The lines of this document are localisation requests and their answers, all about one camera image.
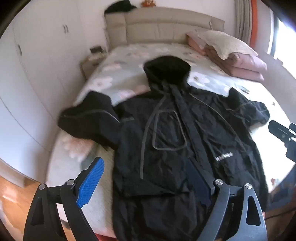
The orange plush toy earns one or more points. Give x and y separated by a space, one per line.
149 2

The bed with floral quilt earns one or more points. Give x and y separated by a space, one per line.
115 76

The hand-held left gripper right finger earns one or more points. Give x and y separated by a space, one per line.
199 183

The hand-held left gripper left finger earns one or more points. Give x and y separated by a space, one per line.
90 182

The beige padded headboard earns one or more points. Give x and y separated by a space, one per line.
161 30

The pink folded quilt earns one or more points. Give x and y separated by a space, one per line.
245 66

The pink pillow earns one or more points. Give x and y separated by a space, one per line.
194 40

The white wardrobe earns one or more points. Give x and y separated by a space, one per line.
41 69

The dark clothes pile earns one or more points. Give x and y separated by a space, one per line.
120 5

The window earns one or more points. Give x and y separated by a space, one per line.
284 39

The cream textured pillow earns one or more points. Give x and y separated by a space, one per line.
229 44

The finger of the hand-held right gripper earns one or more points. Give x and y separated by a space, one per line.
277 129

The beige curtain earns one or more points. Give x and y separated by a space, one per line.
242 18

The beige nightstand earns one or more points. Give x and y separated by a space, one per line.
90 66

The black hooded jacket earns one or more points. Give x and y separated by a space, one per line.
185 129

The person's blue pants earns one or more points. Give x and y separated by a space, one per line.
285 190

